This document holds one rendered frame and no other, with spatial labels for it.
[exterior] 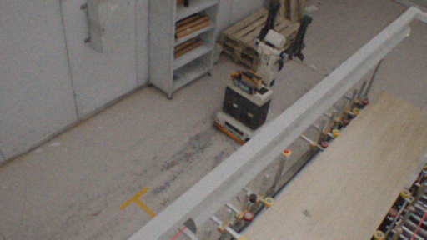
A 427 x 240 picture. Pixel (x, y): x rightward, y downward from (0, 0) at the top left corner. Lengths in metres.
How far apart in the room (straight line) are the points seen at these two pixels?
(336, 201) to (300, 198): 0.33
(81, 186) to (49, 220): 0.51
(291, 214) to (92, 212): 2.12
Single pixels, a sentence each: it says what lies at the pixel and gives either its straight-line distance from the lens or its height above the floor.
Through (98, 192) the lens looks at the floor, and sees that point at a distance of 4.73.
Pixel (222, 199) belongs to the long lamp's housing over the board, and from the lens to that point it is 1.70.
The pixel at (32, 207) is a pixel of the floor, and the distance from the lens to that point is 4.75.
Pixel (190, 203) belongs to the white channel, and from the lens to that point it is 1.56.
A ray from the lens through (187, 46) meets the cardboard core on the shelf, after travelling 5.87.
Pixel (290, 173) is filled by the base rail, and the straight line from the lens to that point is 4.15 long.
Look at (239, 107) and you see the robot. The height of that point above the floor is 0.52.
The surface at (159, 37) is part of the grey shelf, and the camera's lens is 5.42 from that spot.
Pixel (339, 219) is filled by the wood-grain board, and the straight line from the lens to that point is 3.70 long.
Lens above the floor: 3.72
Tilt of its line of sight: 42 degrees down
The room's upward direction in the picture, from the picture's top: 8 degrees clockwise
